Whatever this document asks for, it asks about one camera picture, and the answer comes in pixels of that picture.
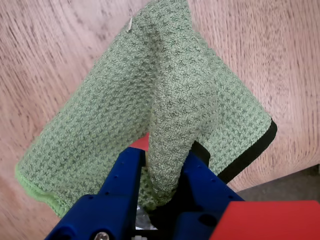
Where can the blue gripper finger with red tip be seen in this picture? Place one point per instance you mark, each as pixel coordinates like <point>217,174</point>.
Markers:
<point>205,185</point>
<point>110,200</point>

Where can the green waffle cleaning cloth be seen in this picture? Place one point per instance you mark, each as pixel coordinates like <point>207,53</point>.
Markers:
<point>120,100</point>

